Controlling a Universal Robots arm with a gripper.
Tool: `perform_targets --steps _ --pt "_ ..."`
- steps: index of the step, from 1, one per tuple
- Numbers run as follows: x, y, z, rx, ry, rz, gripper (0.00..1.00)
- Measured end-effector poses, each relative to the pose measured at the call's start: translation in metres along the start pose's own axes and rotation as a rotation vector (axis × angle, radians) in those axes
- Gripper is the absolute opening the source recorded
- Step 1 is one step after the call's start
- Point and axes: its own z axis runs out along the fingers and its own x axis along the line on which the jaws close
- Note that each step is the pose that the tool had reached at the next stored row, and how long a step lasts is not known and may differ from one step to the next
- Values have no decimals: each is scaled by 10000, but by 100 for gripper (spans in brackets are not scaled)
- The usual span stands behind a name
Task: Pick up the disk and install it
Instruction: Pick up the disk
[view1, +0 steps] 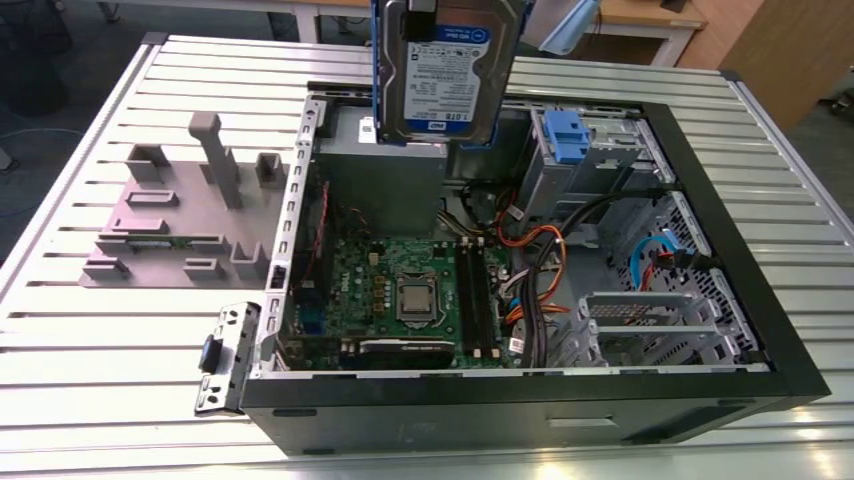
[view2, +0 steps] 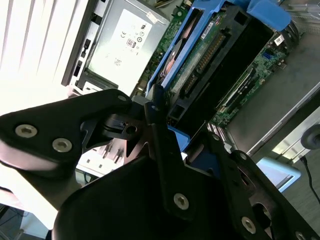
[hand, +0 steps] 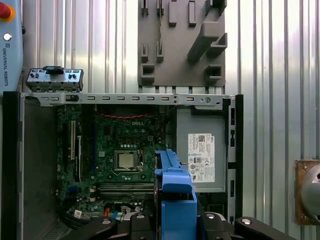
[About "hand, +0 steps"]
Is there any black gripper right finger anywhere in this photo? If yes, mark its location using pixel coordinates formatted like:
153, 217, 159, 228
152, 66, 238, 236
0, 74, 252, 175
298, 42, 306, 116
199, 211, 291, 240

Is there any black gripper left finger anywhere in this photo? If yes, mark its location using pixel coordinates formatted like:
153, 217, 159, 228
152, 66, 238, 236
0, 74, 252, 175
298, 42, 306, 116
61, 211, 156, 240

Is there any hard disk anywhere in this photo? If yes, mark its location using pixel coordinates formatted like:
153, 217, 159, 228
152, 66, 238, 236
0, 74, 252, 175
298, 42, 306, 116
153, 148, 199, 240

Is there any black RAM slot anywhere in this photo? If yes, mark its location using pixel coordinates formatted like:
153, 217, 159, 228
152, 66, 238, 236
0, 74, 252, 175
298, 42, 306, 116
97, 188, 155, 195
97, 183, 155, 189

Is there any CPU socket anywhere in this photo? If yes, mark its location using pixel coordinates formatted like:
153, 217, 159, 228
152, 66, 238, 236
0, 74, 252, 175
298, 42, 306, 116
111, 149, 145, 176

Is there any silver CPU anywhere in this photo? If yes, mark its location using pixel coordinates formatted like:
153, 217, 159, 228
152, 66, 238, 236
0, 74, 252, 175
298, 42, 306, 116
117, 152, 136, 169

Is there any green motherboard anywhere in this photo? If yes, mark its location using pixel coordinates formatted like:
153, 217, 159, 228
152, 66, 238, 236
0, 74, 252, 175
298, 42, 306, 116
56, 104, 167, 222

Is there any grey power supply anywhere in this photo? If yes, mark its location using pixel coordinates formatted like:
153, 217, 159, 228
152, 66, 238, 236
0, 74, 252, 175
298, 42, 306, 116
176, 107, 228, 193

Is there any black PC case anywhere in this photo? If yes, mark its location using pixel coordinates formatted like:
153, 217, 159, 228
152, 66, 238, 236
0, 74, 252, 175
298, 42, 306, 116
2, 91, 245, 240

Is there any grey parts rack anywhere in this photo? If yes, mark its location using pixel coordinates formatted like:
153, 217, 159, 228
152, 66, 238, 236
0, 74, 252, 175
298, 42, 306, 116
137, 0, 229, 88

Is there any pale blue teach pendant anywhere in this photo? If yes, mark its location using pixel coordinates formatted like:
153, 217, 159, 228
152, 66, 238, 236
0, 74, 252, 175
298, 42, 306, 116
0, 0, 25, 89

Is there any thin red wire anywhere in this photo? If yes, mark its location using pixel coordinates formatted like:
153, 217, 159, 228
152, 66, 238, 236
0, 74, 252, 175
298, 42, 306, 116
95, 111, 151, 120

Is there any metal slot retention bracket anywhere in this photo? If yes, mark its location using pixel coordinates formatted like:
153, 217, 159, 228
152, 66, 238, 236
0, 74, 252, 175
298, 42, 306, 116
26, 65, 85, 92

